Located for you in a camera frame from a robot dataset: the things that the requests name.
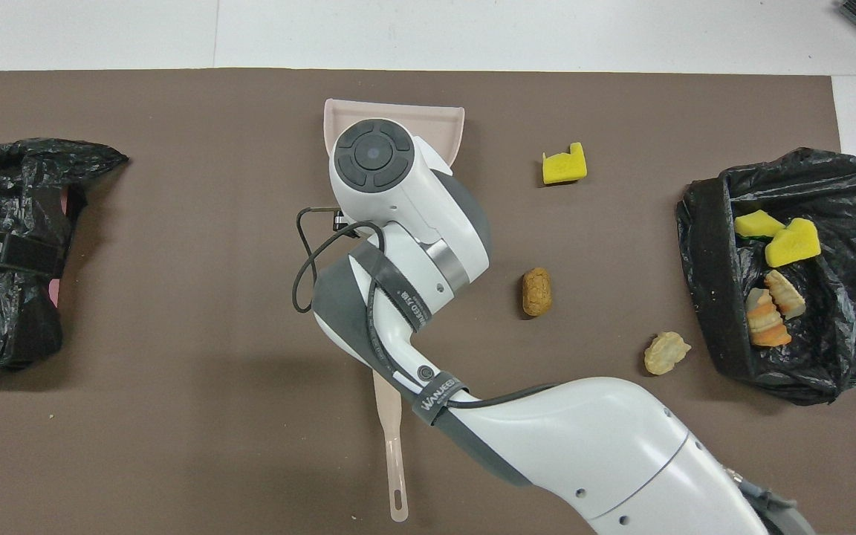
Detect beige plastic dustpan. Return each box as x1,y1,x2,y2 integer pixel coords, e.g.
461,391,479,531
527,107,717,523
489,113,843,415
323,98,467,169

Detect wooden brush black bristles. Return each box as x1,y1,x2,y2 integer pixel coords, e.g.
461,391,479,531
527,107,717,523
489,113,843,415
372,369,409,524

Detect brown bread nugget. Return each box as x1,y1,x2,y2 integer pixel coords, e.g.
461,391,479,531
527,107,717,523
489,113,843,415
522,267,553,318

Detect notched yellow sponge piece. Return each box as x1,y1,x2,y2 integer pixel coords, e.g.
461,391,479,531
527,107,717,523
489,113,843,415
542,141,589,187

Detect pale crinkled bread piece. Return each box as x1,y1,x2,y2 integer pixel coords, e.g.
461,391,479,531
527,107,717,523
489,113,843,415
644,331,693,377

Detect small yellow sponge wedge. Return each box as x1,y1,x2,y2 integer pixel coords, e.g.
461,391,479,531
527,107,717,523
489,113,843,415
733,210,786,240

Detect orange striped bread slice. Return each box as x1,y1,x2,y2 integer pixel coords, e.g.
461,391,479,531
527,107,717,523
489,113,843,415
745,288,794,348

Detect pale bread chunk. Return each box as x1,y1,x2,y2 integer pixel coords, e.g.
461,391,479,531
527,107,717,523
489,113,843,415
763,269,807,321

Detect large yellow sponge wedge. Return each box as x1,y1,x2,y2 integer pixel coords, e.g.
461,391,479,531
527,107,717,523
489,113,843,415
764,217,822,269

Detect black bag over pink bin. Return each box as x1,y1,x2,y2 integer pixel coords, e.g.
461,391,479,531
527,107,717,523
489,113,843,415
0,137,130,375

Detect black trash bag bin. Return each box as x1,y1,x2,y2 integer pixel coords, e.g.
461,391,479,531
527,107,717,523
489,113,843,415
675,147,856,406

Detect brown table mat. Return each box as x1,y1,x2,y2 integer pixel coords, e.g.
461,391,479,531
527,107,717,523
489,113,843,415
0,68,856,535

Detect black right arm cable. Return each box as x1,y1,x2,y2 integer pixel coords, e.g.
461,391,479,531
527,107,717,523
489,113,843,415
293,206,564,409

